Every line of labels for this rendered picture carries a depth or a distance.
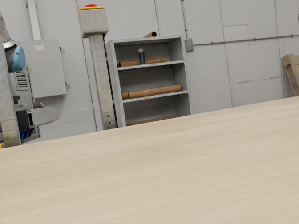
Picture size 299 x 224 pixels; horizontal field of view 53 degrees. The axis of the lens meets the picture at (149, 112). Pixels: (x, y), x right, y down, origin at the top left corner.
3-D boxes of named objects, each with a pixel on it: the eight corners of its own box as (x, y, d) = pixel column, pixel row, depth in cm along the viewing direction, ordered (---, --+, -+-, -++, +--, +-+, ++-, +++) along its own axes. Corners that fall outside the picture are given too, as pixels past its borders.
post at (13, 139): (21, 217, 83) (-12, 43, 79) (34, 214, 84) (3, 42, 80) (19, 222, 79) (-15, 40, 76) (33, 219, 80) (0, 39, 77)
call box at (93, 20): (82, 41, 87) (77, 14, 87) (105, 38, 89) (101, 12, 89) (83, 36, 81) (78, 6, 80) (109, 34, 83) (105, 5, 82)
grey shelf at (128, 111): (119, 172, 373) (100, 47, 361) (183, 156, 405) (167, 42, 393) (131, 180, 331) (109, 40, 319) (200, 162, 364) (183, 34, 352)
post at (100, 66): (110, 188, 90) (86, 37, 86) (126, 184, 91) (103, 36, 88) (112, 192, 86) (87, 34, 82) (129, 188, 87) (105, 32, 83)
